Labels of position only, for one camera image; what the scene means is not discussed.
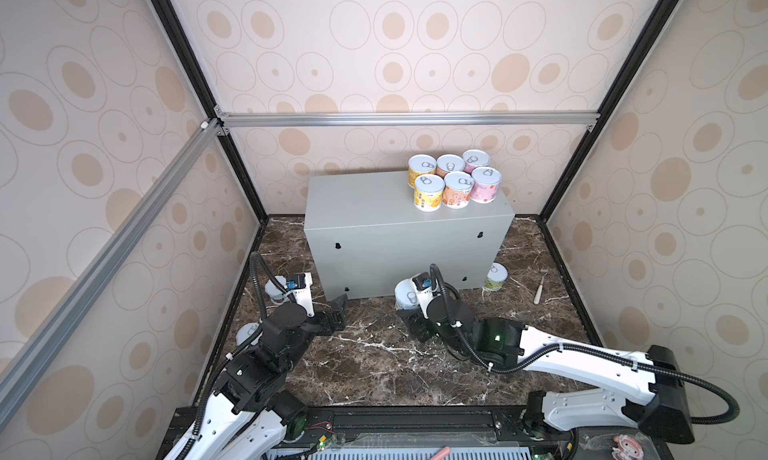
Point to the white handle fork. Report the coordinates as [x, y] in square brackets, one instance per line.
[539, 291]

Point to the pink toy figure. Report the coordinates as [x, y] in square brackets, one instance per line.
[627, 448]

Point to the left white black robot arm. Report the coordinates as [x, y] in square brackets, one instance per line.
[247, 411]

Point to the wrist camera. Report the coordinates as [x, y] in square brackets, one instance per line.
[299, 289]
[423, 291]

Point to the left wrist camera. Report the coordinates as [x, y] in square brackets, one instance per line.
[299, 289]

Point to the grey metal cabinet box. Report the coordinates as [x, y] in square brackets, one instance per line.
[366, 235]

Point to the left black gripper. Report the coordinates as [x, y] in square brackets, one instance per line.
[330, 324]

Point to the yellow label can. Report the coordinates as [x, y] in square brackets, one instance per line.
[419, 165]

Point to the diagonal aluminium rail left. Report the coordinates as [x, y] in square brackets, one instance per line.
[46, 343]

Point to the pink pen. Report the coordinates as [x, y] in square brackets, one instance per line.
[441, 454]

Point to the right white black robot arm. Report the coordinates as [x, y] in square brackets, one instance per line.
[645, 391]

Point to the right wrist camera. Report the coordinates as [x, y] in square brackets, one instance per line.
[423, 291]

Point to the brown orange label can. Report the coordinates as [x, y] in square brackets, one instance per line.
[457, 190]

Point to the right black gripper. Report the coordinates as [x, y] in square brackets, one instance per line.
[413, 321]

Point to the orange pink label can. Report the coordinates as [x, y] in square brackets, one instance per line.
[449, 163]

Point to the teal label can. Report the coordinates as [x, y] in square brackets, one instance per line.
[275, 294]

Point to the horizontal aluminium rail back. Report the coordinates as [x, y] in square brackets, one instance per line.
[422, 119]

